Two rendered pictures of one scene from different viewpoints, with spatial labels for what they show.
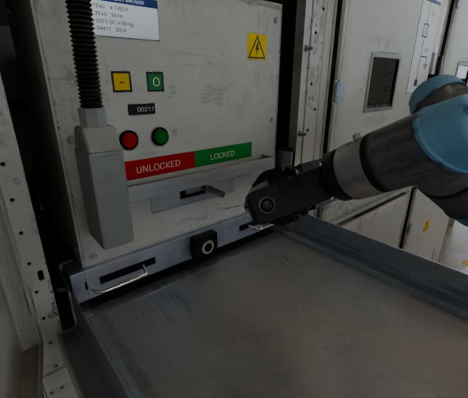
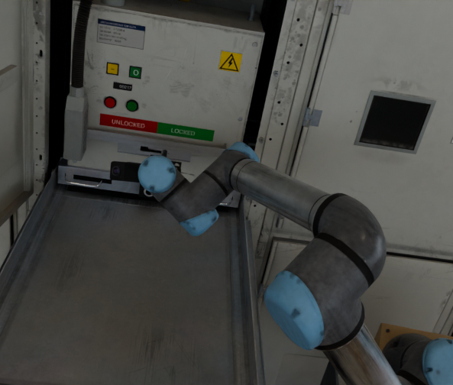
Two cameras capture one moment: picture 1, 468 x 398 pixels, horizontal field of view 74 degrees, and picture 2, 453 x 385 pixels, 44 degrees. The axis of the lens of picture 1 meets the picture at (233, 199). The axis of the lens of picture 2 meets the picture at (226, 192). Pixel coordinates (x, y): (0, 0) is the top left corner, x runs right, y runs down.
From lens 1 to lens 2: 1.13 m
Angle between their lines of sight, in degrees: 31
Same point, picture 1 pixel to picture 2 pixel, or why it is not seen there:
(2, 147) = (38, 91)
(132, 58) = (121, 56)
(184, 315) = (98, 218)
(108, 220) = (68, 144)
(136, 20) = (128, 37)
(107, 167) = (72, 118)
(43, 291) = (40, 166)
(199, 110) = (166, 96)
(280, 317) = (139, 249)
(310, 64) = (279, 86)
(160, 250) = not seen: hidden behind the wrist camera
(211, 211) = not seen: hidden behind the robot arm
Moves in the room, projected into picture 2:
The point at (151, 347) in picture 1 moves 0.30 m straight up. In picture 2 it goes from (68, 221) to (71, 121)
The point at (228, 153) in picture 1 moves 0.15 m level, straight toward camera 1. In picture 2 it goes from (189, 132) to (151, 145)
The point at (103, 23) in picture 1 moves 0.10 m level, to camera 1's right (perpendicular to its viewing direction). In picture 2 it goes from (108, 37) to (134, 49)
